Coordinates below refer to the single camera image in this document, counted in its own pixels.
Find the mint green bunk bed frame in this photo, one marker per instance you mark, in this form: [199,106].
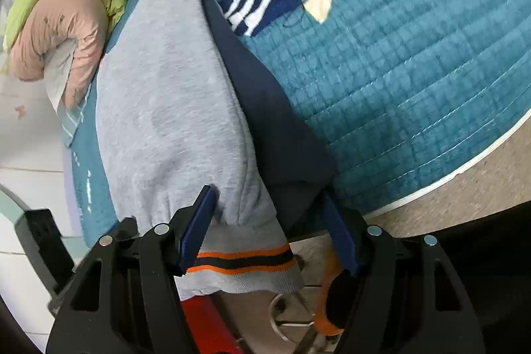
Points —
[8,204]

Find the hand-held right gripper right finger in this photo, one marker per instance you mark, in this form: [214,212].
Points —
[340,236]

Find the pink quilt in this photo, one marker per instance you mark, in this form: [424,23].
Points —
[54,26]

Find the teal quilted bed mat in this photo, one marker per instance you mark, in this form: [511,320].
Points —
[394,68]

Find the grey and navy zip jacket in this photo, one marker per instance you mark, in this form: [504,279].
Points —
[166,88]

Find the white pillow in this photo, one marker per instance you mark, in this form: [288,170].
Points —
[60,72]

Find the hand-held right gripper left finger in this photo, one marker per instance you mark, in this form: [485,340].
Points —
[195,233]

